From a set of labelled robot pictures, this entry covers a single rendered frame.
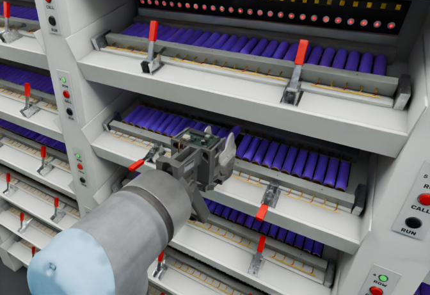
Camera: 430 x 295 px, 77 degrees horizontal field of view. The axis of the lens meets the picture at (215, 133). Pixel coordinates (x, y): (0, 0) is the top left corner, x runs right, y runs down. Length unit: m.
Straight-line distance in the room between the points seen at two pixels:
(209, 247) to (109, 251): 0.44
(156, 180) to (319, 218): 0.31
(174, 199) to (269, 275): 0.39
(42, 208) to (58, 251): 0.91
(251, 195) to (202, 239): 0.22
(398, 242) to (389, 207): 0.06
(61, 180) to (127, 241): 0.68
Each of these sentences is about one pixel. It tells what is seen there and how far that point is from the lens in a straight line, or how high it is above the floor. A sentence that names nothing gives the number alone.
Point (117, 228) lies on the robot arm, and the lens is 0.30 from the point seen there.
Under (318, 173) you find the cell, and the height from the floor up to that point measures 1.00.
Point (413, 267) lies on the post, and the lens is 0.55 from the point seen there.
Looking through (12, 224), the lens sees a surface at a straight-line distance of 1.50.
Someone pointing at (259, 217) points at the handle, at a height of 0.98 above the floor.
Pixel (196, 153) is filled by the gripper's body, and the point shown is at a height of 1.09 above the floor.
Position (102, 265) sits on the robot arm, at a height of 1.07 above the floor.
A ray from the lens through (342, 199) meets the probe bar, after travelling 0.53.
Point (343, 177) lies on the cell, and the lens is 0.57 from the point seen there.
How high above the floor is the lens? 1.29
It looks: 27 degrees down
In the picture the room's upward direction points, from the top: 4 degrees clockwise
